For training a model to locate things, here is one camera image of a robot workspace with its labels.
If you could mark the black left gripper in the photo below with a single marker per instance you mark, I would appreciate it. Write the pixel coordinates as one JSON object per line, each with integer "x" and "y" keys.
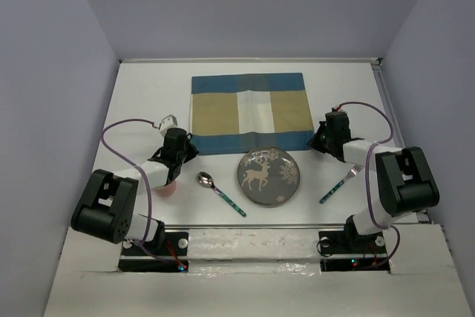
{"x": 191, "y": 151}

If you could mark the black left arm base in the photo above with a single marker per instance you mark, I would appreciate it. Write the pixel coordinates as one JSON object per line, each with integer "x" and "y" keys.
{"x": 170, "y": 257}

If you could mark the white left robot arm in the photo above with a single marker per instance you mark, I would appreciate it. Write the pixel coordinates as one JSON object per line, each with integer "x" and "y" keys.
{"x": 106, "y": 207}

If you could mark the blue and tan cloth placemat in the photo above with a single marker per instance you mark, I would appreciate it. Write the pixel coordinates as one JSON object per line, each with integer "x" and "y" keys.
{"x": 232, "y": 114}

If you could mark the grey reindeer plate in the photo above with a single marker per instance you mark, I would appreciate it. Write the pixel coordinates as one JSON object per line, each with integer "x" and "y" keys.
{"x": 268, "y": 176}

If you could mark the fork with teal handle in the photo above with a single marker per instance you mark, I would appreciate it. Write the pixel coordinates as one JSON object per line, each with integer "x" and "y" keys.
{"x": 350, "y": 174}

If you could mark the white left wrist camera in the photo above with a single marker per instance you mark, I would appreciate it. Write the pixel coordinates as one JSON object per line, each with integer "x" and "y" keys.
{"x": 167, "y": 123}

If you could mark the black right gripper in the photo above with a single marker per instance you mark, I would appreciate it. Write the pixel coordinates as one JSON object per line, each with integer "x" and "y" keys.
{"x": 315, "y": 142}

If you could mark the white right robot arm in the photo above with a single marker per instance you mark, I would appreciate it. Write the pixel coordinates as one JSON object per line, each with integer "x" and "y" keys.
{"x": 398, "y": 182}

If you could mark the pink mug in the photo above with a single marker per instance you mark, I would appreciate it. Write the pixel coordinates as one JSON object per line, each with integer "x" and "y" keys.
{"x": 166, "y": 191}

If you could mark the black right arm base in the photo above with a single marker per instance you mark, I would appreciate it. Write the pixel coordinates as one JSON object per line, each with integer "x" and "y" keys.
{"x": 339, "y": 255}

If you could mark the spoon with teal handle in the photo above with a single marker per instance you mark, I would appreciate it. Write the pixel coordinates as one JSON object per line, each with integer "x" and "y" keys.
{"x": 206, "y": 180}

